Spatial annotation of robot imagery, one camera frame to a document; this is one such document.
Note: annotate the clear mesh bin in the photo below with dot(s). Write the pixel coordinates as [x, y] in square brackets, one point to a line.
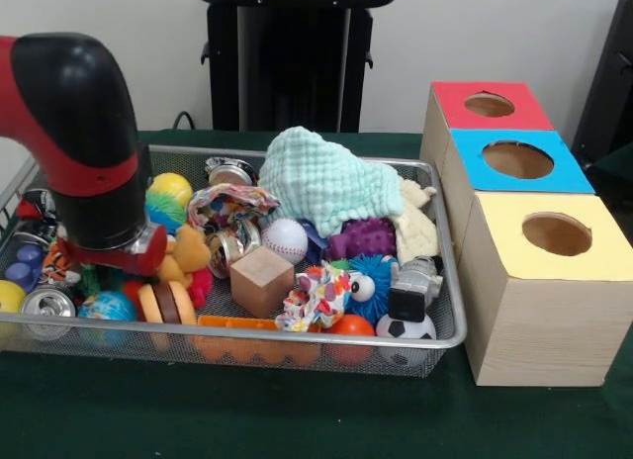
[435, 355]

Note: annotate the cream yellow cloth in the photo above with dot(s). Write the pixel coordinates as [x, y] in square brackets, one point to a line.
[415, 231]

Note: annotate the wooden box with three holes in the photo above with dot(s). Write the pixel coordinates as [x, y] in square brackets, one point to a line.
[534, 321]

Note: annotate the small white baseball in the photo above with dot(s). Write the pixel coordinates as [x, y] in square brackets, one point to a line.
[285, 241]

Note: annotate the small wooden block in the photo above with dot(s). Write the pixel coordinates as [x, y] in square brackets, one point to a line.
[262, 281]

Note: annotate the colourful printed packet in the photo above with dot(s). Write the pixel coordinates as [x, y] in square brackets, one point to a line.
[232, 202]

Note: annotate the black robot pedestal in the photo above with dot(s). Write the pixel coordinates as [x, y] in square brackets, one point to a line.
[277, 73]

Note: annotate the mint green cloth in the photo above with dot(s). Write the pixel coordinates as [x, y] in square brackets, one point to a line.
[326, 182]

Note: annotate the small colourful fabric toy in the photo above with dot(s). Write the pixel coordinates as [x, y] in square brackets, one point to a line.
[316, 296]

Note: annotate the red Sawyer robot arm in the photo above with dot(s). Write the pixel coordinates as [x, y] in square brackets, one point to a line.
[69, 103]

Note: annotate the silver toy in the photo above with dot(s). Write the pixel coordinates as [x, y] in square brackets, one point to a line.
[413, 286]

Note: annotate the small red ball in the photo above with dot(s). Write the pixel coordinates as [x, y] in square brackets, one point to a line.
[348, 326]

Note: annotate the brown burger toy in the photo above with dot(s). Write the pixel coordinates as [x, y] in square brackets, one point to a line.
[166, 303]

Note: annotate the small soccer ball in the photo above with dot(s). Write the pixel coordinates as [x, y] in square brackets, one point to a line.
[406, 330]

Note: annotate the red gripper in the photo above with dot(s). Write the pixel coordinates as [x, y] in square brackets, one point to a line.
[119, 256]

